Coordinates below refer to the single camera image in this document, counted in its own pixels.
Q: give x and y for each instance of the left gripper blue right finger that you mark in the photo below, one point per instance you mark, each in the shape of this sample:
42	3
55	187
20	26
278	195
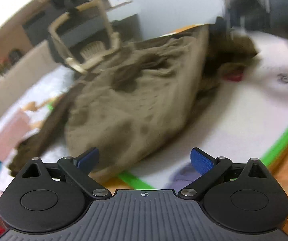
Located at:
211	170

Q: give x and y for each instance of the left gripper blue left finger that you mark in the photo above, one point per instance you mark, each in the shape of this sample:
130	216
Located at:
77	170

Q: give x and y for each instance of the brown polka dot garment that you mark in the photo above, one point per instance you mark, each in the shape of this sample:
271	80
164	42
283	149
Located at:
140	97

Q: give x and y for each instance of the pink rectangular box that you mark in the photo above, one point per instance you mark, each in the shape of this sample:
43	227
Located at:
13	132

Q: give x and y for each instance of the beige bed headboard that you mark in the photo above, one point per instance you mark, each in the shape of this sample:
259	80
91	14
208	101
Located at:
32	67

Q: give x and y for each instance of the beige mesh office chair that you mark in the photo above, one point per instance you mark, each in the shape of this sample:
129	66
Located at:
82	37

